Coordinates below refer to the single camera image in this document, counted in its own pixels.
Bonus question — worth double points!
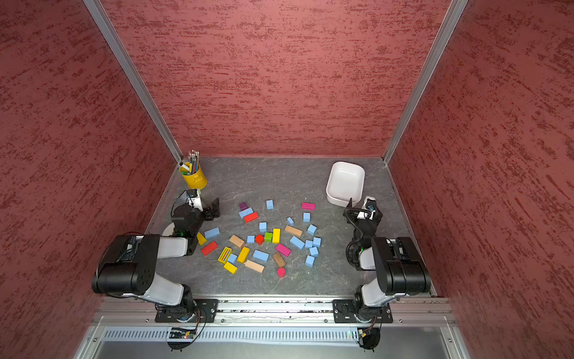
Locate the yellow pencil bucket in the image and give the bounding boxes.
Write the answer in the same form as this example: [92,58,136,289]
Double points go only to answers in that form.
[179,162,208,189]

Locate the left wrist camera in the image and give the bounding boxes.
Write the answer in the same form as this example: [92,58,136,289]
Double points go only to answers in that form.
[185,197,203,212]

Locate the long blue block upper-left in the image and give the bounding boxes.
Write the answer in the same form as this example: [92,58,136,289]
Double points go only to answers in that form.
[239,207,254,218]

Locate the magenta block top right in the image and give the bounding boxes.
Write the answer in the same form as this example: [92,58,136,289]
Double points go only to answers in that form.
[301,202,315,211]

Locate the tan block left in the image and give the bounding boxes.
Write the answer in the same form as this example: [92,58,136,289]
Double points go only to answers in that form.
[230,235,245,249]

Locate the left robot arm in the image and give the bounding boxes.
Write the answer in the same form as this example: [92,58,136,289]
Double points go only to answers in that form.
[91,199,221,314]

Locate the red block left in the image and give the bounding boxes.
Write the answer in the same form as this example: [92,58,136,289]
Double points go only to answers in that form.
[201,242,218,257]

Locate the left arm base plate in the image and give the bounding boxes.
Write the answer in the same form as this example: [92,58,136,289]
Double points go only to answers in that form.
[155,299,219,325]

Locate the red long block upper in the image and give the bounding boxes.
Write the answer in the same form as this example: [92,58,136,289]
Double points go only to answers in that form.
[244,212,259,223]

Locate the magenta block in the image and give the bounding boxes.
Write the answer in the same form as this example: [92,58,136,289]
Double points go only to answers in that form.
[301,202,315,211]
[276,244,291,257]

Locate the grey glasses case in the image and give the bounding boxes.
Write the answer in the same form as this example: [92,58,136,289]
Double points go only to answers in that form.
[182,188,201,200]

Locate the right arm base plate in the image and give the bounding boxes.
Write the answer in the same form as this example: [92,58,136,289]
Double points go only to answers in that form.
[332,299,393,324]

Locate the striped yellow block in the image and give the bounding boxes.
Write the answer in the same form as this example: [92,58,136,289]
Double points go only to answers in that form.
[218,247,233,265]

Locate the white plastic tub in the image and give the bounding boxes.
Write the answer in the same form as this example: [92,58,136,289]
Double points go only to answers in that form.
[326,161,366,207]

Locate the yellow long block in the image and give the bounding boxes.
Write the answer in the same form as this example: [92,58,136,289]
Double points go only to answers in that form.
[237,247,251,263]

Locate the blue cube right lowest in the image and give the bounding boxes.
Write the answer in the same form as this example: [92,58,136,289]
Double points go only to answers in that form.
[305,256,315,268]

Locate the long blue block left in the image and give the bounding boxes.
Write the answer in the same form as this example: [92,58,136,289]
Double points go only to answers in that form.
[203,227,221,239]

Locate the dark wood block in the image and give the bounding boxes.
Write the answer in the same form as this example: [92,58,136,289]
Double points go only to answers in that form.
[272,252,286,268]

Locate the yellow upright block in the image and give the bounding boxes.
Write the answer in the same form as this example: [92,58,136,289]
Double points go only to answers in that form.
[272,228,281,244]

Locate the yellow block bottom left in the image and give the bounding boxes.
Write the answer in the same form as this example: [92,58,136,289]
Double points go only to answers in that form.
[224,263,237,275]

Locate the tan block right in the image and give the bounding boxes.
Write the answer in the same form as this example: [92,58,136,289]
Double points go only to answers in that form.
[285,225,303,237]

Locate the yellow block under arm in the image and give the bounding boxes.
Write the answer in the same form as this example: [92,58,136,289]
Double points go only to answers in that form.
[197,233,207,246]

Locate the pencils in bucket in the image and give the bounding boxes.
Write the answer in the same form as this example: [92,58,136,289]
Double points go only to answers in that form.
[179,150,200,176]

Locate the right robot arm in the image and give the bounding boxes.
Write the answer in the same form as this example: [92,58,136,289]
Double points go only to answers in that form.
[344,209,431,322]

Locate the magenta block centre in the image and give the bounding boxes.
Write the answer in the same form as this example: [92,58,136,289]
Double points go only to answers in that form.
[276,244,291,257]

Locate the tan long block bottom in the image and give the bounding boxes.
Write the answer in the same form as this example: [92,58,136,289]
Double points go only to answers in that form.
[245,260,265,273]

